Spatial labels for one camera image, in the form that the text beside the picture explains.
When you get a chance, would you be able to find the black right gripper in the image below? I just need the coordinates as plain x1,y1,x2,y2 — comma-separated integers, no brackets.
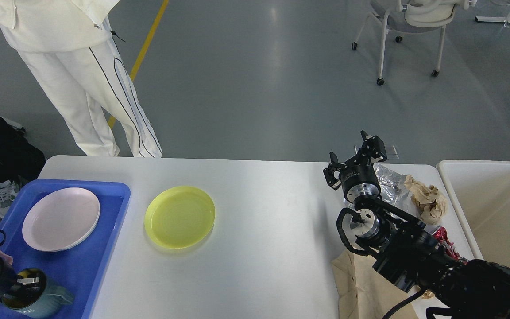
323,131,388,204

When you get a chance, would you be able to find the teal green mug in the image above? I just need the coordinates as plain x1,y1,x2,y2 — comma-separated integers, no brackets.
1,267,75,319

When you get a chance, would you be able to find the yellow plastic plate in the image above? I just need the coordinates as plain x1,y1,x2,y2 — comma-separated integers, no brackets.
144,186,216,249

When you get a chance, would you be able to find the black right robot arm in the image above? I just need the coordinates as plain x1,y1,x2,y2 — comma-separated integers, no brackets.
323,131,510,319

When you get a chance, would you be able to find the pink ribbed HOME mug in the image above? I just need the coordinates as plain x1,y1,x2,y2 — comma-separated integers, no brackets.
0,249,14,266

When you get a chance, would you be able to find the blue plastic tray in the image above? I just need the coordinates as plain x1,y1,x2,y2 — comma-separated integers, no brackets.
0,179,130,319

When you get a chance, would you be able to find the crumpled aluminium foil tray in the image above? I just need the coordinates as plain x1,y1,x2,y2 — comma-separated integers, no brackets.
344,163,410,210

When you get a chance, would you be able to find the white pink plate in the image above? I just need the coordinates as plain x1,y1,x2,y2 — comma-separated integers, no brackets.
22,187,100,252

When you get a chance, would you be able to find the crumpled brown paper ball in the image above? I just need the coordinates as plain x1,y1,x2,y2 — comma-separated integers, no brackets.
404,175,449,226

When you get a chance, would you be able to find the crushed red soda can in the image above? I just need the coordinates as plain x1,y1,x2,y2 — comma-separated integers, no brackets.
432,226,465,262

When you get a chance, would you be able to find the person in black trousers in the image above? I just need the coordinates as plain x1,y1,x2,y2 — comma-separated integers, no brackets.
0,117,46,218

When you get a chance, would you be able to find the flat brown paper bag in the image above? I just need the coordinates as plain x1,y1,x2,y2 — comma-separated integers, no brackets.
331,250,408,319

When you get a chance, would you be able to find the white plastic bin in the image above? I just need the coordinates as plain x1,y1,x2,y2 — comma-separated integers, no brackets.
437,160,510,267

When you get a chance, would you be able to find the white grey office chair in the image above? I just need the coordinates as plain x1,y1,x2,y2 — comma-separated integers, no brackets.
352,0,476,86

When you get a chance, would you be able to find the person in white tracksuit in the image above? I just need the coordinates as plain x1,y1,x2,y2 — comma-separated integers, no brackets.
0,0,162,158

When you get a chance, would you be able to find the white table base frame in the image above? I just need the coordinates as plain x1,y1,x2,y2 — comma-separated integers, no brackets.
475,0,510,25

